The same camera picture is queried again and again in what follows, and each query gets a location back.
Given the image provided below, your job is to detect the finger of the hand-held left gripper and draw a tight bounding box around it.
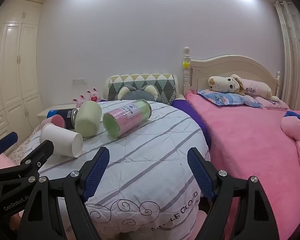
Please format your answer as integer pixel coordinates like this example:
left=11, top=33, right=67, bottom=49
left=0, top=140, right=55, bottom=183
left=0, top=131, right=19, bottom=161

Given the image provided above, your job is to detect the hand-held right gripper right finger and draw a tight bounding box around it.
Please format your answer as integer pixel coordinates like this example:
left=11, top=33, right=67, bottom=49
left=187, top=147, right=286, bottom=240

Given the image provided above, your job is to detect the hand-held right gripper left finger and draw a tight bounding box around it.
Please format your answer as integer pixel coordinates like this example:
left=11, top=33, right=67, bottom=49
left=17, top=147, right=110, bottom=240

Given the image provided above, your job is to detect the white paper cup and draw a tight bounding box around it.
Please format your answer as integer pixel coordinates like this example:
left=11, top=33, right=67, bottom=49
left=39, top=123, right=84, bottom=158

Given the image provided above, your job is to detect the pink cup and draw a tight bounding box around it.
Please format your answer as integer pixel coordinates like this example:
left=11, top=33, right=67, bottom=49
left=41, top=114, right=66, bottom=130

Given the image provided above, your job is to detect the light green cup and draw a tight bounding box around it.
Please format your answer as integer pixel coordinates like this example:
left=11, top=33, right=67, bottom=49
left=74, top=100, right=103, bottom=138

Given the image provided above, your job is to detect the heart print bed sheet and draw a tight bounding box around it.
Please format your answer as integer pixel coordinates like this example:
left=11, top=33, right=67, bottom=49
left=5, top=125, right=43, bottom=166

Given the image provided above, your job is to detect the pink cloth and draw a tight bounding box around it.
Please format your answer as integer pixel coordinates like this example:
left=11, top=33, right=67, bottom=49
left=0, top=154, right=16, bottom=171

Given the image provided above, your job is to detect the dark can with blue cap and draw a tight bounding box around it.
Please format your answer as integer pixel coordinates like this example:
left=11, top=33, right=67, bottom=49
left=47, top=107, right=79, bottom=130

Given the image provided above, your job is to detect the pink blanket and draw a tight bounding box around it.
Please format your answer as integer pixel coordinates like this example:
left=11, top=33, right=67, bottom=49
left=185, top=90, right=300, bottom=240

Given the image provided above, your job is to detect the small pink bunny plush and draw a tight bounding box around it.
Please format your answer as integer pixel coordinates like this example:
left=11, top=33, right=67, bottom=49
left=73, top=94, right=88, bottom=107

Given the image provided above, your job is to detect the glass jar with pink label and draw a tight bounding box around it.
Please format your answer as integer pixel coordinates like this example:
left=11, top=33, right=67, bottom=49
left=102, top=99, right=152, bottom=138

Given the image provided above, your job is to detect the purple bed sheet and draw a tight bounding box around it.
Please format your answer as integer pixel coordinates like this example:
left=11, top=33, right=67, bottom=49
left=171, top=97, right=212, bottom=153

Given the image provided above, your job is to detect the cream wardrobe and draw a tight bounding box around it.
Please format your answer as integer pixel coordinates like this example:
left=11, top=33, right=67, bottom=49
left=0, top=0, right=44, bottom=146

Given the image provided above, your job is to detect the large pink bunny plush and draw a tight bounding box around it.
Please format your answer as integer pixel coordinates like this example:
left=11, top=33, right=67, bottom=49
left=87, top=87, right=102, bottom=103

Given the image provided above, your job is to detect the blue printed pillow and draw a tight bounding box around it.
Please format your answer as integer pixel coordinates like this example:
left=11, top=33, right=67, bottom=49
left=197, top=89, right=264, bottom=109

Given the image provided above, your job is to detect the grey plush cushion with ears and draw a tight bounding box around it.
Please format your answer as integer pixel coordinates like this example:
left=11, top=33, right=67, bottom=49
left=117, top=84, right=159, bottom=102

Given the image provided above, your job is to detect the cream dog plush pillow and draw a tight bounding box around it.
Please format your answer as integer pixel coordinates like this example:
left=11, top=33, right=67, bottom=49
left=208, top=74, right=289, bottom=104

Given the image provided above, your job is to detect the diamond pattern cushion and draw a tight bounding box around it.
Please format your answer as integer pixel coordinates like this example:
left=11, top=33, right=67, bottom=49
left=107, top=74, right=179, bottom=105

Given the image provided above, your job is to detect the pink plush cushion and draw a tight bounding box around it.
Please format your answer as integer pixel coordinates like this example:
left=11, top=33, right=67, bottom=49
left=280, top=117, right=300, bottom=142

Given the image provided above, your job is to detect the blue printed cloth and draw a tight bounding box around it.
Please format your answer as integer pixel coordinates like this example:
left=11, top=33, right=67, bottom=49
left=283, top=110, right=300, bottom=125

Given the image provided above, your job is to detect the cream wooden bed headboard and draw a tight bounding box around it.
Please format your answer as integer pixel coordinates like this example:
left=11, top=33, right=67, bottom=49
left=182, top=47, right=282, bottom=98

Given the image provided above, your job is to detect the cream curtain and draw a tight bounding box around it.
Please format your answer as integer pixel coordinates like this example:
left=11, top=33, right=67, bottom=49
left=274, top=0, right=300, bottom=112

